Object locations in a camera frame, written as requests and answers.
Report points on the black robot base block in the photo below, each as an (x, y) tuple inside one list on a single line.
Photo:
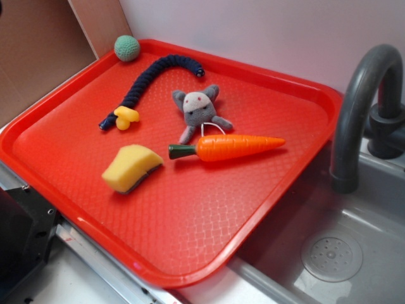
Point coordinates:
[(28, 225)]

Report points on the orange plastic toy carrot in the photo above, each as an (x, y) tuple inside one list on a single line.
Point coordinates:
[(225, 147)]

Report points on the red plastic tray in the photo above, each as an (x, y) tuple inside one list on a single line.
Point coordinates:
[(187, 218)]

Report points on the grey plush mouse toy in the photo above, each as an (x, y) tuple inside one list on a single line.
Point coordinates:
[(198, 108)]

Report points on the yellow sponge piece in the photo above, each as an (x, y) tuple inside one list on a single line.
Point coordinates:
[(130, 167)]

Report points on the yellow plastic toy piece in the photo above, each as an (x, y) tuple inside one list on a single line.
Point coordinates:
[(125, 116)]

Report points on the green crocheted ball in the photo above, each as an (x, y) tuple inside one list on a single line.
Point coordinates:
[(127, 48)]

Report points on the grey toy sink basin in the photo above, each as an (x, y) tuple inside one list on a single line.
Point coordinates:
[(270, 258)]

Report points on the round sink drain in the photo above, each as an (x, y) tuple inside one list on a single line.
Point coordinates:
[(332, 256)]

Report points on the grey toy faucet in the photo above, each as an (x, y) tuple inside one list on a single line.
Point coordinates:
[(372, 108)]

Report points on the brown cardboard panel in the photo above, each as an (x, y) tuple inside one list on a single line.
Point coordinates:
[(44, 43)]

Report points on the silver metal rail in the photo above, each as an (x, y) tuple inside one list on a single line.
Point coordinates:
[(78, 271)]

